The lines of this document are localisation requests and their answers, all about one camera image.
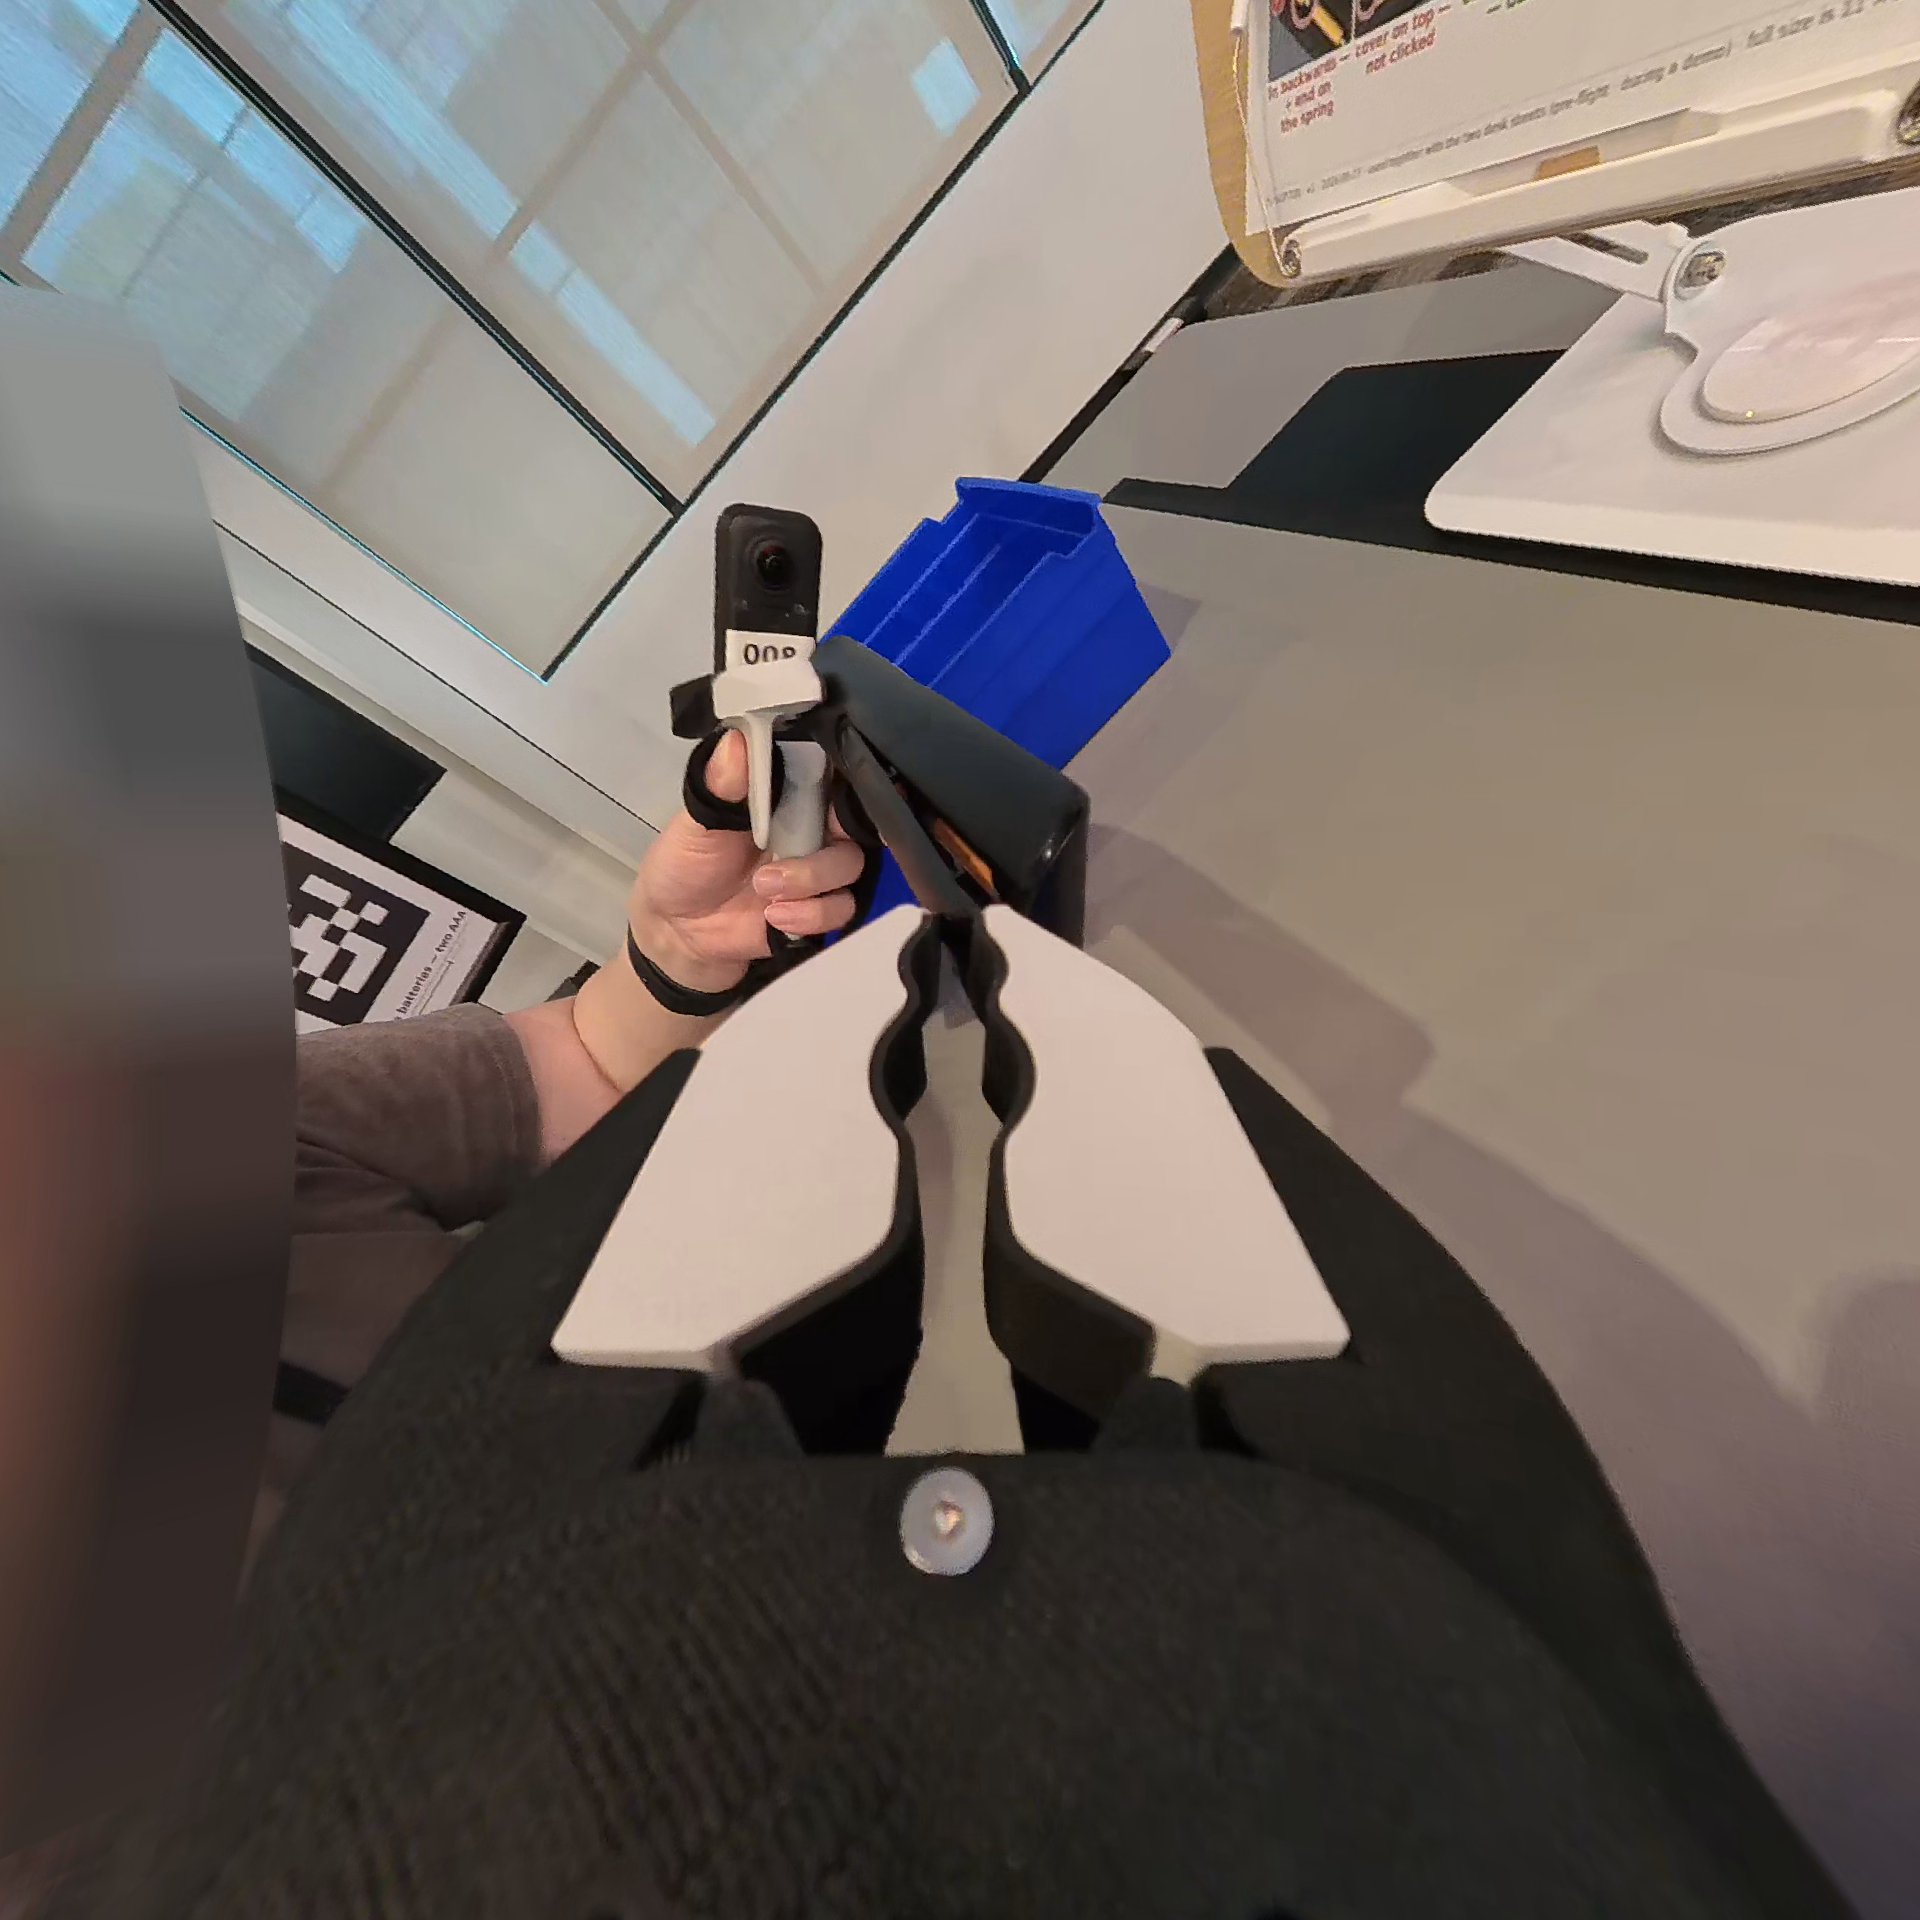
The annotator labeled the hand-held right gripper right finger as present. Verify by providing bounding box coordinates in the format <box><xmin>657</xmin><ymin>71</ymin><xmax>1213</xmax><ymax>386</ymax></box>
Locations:
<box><xmin>976</xmin><ymin>900</ymin><xmax>1357</xmax><ymax>1389</ymax></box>

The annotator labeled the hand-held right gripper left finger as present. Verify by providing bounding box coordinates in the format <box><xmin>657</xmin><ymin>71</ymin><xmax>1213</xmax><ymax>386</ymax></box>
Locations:
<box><xmin>549</xmin><ymin>903</ymin><xmax>941</xmax><ymax>1373</ymax></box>

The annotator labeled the blue plastic bin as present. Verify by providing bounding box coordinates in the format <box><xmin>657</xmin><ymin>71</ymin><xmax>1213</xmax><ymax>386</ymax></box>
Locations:
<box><xmin>816</xmin><ymin>477</ymin><xmax>1176</xmax><ymax>916</ymax></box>

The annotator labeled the black remote control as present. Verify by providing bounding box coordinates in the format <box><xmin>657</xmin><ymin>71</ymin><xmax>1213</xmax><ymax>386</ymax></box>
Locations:
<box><xmin>816</xmin><ymin>637</ymin><xmax>1094</xmax><ymax>920</ymax></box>

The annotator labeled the black remote battery cover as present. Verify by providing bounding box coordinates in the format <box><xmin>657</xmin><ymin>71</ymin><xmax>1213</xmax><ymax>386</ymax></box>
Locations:
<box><xmin>855</xmin><ymin>750</ymin><xmax>994</xmax><ymax>1023</ymax></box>

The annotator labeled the person's left hand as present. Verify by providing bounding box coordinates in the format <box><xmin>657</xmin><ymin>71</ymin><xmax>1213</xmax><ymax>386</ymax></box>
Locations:
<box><xmin>622</xmin><ymin>736</ymin><xmax>864</xmax><ymax>1022</ymax></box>

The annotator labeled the framed marker sign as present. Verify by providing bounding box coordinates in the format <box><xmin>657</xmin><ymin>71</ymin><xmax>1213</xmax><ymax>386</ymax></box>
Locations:
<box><xmin>275</xmin><ymin>802</ymin><xmax>531</xmax><ymax>1040</ymax></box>

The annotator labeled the glass window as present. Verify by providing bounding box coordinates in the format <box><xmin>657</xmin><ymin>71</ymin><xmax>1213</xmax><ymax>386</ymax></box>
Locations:
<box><xmin>0</xmin><ymin>0</ymin><xmax>1113</xmax><ymax>683</ymax></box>

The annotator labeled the black desk mat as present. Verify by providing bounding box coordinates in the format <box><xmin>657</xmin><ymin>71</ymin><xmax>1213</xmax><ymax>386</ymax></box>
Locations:
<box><xmin>1102</xmin><ymin>349</ymin><xmax>1920</xmax><ymax>629</ymax></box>

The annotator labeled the white stand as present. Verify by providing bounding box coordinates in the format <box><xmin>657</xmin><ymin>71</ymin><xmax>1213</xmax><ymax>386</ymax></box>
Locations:
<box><xmin>1275</xmin><ymin>83</ymin><xmax>1920</xmax><ymax>589</ymax></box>

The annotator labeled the wooden instruction poster board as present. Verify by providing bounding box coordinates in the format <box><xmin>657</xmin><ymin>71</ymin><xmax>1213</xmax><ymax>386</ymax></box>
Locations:
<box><xmin>1192</xmin><ymin>0</ymin><xmax>1920</xmax><ymax>287</ymax></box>

